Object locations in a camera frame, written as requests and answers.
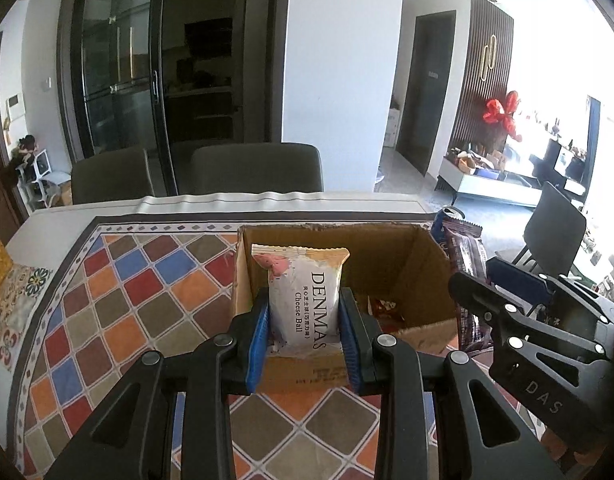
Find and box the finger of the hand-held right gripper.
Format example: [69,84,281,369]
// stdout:
[448,272,534,352]
[486,256,611,312]

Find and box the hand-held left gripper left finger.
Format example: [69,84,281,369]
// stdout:
[44,290,273,480]

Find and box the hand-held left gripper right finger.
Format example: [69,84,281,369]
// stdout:
[337,287,553,480]

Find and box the dark brown snack packet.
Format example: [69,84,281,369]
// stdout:
[441,220,494,354]

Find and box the white snack packet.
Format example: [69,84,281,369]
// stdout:
[251,244,350,359]

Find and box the cardboard box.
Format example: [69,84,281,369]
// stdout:
[232,222,460,394]

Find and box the dark red snack packet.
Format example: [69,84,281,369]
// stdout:
[368,296,406,322]

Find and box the black side chair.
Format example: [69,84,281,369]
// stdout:
[512,181,587,277]

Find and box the blue soda can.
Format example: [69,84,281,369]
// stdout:
[431,206,466,252]

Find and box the white low cabinet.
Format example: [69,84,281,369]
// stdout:
[435,157,543,206]

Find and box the black television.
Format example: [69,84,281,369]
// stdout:
[530,137,588,196]

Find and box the colourful diamond pattern tablecloth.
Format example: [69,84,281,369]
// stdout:
[7,192,543,480]

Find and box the clutter on cabinet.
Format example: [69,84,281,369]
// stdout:
[449,145,508,176]

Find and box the red flower decoration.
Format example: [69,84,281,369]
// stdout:
[484,91,523,144]

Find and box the dark grey dining chair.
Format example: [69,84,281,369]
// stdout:
[71,147,156,206]
[189,142,324,195]

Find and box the dark room door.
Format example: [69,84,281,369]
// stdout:
[395,10,457,177]

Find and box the floral patterned cloth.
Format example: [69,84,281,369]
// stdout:
[0,262,53,374]

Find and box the white small shelf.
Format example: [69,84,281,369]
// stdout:
[17,150,70,209]

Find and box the dark plush toy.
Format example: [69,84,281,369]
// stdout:
[12,135,38,162]

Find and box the sliding glass door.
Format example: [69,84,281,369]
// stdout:
[59,0,181,196]

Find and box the gold wall ornament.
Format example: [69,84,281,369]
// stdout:
[480,35,498,81]

